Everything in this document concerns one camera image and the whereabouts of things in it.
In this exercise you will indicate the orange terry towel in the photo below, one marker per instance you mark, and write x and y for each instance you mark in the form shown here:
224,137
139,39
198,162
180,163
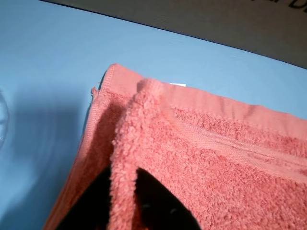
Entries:
204,155

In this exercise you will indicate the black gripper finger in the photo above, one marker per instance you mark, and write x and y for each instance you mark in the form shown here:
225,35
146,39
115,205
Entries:
93,208
158,208

